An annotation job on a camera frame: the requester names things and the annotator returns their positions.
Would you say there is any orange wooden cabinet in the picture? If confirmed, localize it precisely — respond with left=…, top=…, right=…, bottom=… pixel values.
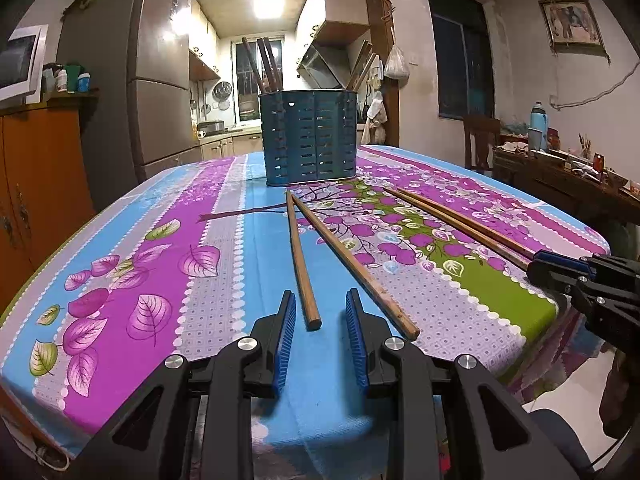
left=0, top=94, right=98, bottom=311

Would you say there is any blue thermos bottle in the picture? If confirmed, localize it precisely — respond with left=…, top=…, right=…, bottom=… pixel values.
left=528, top=101, right=548, bottom=152

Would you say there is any chopstick in holder left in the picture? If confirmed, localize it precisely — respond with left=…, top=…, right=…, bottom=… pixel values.
left=241, top=37, right=267, bottom=94

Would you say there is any white microwave oven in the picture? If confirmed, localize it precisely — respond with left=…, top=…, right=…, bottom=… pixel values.
left=0, top=25, right=48, bottom=108

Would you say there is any wooden chopstick right inner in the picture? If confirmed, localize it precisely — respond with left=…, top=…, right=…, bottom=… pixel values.
left=384, top=188, right=530, bottom=271

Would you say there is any wooden chopstick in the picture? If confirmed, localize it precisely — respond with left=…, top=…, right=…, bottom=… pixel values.
left=288, top=193, right=420, bottom=341
left=384, top=188, right=530, bottom=271
left=388, top=188, right=535, bottom=260
left=286, top=191, right=322, bottom=332

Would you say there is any wooden chopstick centre left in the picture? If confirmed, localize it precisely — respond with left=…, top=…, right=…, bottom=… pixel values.
left=286, top=191, right=322, bottom=332

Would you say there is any grey refrigerator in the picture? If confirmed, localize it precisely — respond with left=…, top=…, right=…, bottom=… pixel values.
left=56, top=0, right=201, bottom=210

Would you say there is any teal perforated utensil holder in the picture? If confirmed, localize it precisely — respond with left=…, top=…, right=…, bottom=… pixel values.
left=259, top=89, right=357, bottom=186

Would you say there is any dark wooden side table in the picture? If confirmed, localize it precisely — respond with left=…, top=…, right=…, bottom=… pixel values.
left=492, top=148, right=639, bottom=237

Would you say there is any white plastic bag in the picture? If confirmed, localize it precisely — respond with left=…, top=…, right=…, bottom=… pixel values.
left=384, top=44, right=410, bottom=80

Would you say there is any dark window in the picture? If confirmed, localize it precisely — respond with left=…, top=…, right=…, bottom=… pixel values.
left=428, top=0, right=495, bottom=119

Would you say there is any wooden chair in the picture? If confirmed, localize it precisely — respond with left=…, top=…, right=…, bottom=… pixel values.
left=463, top=115, right=501, bottom=174

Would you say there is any wooden chopstick right outer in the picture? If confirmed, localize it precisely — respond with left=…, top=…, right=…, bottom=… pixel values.
left=388, top=188, right=535, bottom=260

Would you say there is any framed elephant picture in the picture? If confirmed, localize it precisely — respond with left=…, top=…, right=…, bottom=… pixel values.
left=539, top=0, right=606, bottom=56

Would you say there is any floral purple tablecloth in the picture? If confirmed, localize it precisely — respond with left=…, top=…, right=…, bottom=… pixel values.
left=1, top=146, right=608, bottom=475

